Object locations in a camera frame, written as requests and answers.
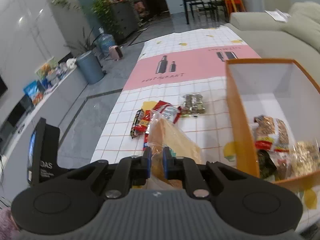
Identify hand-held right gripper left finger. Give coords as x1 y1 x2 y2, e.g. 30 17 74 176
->
57 147 152 199

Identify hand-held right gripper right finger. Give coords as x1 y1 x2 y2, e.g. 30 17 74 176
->
162 147 263 200

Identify bread slice packet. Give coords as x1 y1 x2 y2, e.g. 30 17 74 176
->
146 110 202 190

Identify red packet with orange sticks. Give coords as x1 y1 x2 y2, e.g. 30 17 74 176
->
135 109 157 152

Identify sausage stick packet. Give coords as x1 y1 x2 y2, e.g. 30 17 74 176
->
130 109 144 138

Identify red bag with silver label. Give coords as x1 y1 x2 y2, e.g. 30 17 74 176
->
151 100 182 125

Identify clear packet of brown cubes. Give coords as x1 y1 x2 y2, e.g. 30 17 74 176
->
180 93 207 118

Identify orange cardboard box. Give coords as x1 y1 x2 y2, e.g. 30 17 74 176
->
225 58 320 193

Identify dark green snack packet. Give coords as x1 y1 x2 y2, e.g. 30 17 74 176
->
257 150 278 178

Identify brown cracker packet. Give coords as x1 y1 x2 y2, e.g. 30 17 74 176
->
254 115 290 153

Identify chocolate cake packet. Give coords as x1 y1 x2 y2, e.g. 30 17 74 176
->
274 151 297 180

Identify peanut packet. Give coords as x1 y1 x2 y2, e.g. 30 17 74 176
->
292 141 320 178

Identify person's left forearm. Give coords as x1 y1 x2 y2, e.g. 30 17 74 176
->
0 209 20 233

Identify dark electronic device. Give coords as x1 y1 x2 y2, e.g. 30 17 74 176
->
5 96 34 133

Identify grey low cabinet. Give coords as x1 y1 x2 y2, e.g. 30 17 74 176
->
0 66 88 155

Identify blue printed bag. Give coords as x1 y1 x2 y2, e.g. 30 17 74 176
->
24 80 47 105

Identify teddy bear picture card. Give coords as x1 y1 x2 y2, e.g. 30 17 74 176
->
35 57 59 80

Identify blue-grey trash can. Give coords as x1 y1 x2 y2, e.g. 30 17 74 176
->
76 51 104 85

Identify checkered pink printed tablecloth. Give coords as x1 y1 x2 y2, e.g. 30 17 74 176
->
90 25 320 233

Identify pink space heater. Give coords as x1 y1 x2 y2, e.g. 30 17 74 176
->
109 45 125 62

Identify long-leaf potted plant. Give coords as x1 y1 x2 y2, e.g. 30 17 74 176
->
64 27 100 55

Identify large water bottle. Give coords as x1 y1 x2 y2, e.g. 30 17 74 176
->
96 27 116 54

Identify dark grey cabinet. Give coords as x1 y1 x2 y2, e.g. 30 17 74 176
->
110 0 139 39

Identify hanging vine plant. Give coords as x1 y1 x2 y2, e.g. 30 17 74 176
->
51 0 83 12

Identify shoe rack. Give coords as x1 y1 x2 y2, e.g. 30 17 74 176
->
134 0 153 20

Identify tall leafy plant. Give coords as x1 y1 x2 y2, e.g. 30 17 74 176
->
91 0 120 34

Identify dark dining chair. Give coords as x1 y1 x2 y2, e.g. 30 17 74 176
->
195 0 218 20

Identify beige sofa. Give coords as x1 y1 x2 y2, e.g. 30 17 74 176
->
229 1 320 80

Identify orange stool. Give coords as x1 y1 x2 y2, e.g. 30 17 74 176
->
224 0 247 20

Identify white papers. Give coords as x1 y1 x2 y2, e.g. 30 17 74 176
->
264 9 292 22

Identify beige cushion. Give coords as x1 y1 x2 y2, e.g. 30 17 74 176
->
287 1 320 34

